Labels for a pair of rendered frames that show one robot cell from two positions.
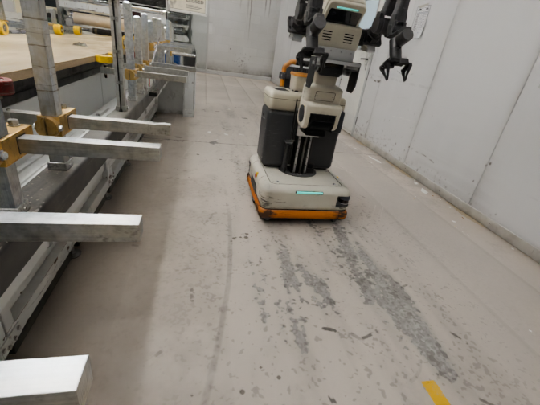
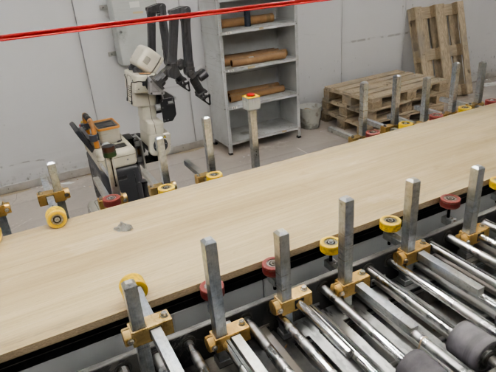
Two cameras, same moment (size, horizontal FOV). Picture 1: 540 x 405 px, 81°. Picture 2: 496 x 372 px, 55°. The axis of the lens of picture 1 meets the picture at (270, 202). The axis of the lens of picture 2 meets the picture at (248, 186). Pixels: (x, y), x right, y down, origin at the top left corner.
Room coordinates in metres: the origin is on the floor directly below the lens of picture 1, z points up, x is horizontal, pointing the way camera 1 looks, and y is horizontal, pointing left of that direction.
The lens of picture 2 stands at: (1.99, 3.11, 1.84)
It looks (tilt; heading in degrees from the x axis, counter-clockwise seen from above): 25 degrees down; 259
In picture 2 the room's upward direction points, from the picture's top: 5 degrees counter-clockwise
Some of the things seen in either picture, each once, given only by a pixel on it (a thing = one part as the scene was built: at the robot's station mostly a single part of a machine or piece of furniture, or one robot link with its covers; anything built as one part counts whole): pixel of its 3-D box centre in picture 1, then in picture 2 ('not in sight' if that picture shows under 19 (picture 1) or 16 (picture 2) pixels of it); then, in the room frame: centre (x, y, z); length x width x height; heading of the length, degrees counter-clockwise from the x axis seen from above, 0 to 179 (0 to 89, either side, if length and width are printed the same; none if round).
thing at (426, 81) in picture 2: not in sight; (424, 114); (0.28, 0.44, 0.87); 0.04 x 0.04 x 0.48; 15
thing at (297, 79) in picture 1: (307, 83); (106, 131); (2.31, -0.13, 0.87); 0.23 x 0.15 x 0.11; 105
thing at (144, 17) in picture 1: (145, 55); (115, 190); (2.22, 0.95, 0.90); 0.04 x 0.04 x 0.48; 15
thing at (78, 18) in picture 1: (128, 26); not in sight; (4.36, 2.07, 1.05); 1.43 x 0.12 x 0.12; 105
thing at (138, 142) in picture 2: (323, 121); (148, 145); (2.05, -0.26, 0.68); 0.28 x 0.27 x 0.25; 105
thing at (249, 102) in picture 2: not in sight; (251, 102); (1.48, 0.76, 1.18); 0.07 x 0.07 x 0.08; 15
